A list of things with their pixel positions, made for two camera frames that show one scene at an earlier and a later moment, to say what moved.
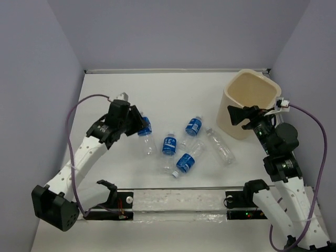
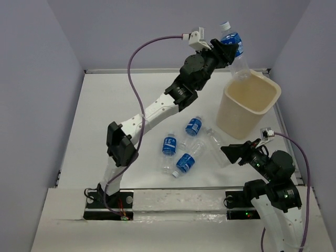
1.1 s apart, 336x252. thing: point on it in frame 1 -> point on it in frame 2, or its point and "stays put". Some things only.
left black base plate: (124, 200) stays put
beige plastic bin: (247, 87) stays put
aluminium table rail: (266, 71) stays put
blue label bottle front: (186, 162) stays put
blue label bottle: (148, 147) -> (239, 67)
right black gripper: (252, 112) -> (233, 151)
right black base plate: (242, 199) stays put
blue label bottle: (168, 160) stays put
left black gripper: (134, 114) -> (227, 52)
